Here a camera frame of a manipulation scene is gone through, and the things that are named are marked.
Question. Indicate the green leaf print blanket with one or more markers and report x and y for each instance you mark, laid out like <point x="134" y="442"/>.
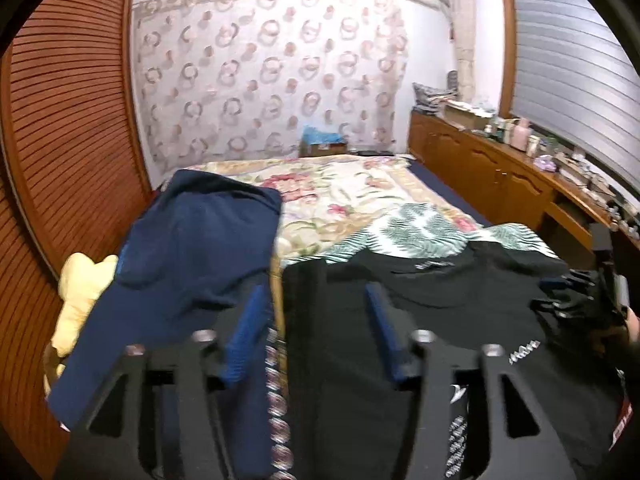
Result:
<point x="420" y="225"/>

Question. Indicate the purple small thing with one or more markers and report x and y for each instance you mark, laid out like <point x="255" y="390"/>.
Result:
<point x="546" y="164"/>

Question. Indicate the cardboard box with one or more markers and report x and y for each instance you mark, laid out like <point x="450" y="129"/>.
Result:
<point x="467" y="115"/>

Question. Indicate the floral quilt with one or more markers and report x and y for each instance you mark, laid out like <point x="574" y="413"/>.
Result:
<point x="325" y="195"/>

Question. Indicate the mustard cloth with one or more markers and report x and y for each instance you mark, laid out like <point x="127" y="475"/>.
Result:
<point x="278" y="300"/>

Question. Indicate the brown box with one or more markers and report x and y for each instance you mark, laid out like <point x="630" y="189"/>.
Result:
<point x="322" y="150"/>

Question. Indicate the red printed bag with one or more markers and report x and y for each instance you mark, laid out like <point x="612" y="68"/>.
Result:
<point x="621" y="410"/>

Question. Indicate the pink bottle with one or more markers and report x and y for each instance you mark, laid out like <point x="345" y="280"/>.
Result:
<point x="520" y="135"/>

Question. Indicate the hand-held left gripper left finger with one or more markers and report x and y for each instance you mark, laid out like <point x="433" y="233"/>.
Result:
<point x="246" y="330"/>

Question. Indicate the person's right hand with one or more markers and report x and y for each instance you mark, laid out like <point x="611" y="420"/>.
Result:
<point x="634" y="325"/>

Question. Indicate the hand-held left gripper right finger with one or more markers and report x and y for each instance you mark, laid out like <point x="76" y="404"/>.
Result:
<point x="382" y="320"/>

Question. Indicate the grey window blind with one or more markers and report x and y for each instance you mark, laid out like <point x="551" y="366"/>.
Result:
<point x="575" y="60"/>

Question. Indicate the navy blue garment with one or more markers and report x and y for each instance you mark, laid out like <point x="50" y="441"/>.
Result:
<point x="200" y="240"/>

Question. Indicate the white wrapped pipe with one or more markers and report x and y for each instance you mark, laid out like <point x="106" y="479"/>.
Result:
<point x="461" y="35"/>

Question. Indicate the wooden louvered door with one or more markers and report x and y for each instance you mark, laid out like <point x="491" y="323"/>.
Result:
<point x="65" y="110"/>

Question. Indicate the light blue cloth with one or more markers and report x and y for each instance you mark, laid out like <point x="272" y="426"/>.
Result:
<point x="322" y="135"/>

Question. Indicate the long wooden cabinet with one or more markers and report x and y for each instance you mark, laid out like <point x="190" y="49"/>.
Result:
<point x="465" y="155"/>

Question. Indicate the striped patterned cloth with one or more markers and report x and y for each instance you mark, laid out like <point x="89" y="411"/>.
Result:
<point x="278" y="410"/>

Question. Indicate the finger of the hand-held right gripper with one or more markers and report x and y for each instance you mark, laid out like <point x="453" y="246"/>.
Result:
<point x="560" y="307"/>
<point x="557" y="284"/>

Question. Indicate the black printed t-shirt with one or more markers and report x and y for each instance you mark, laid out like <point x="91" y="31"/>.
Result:
<point x="450" y="300"/>

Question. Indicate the navy blue bed sheet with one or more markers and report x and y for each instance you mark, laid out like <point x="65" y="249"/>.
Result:
<point x="450" y="195"/>

